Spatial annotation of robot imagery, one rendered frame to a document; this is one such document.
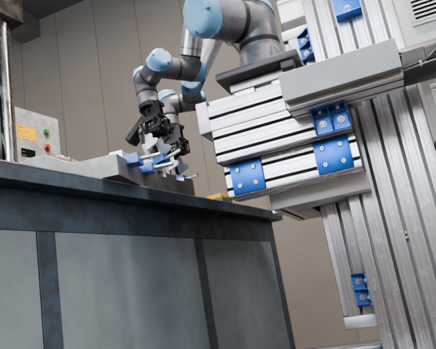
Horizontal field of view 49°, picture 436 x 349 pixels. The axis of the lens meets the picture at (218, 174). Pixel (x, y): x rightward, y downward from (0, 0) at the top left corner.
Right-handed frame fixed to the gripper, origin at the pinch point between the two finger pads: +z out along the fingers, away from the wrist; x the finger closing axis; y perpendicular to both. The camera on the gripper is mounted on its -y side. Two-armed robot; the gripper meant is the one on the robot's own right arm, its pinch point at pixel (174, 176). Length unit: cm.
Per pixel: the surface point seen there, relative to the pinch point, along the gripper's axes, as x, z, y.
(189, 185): -13.1, 8.6, 14.3
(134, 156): -57, 9, 26
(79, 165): -67, 10, 16
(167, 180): -26.1, 8.5, 14.3
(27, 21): 109, -210, -196
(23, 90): 121, -157, -221
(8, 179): -92, 19, 21
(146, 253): -45, 33, 16
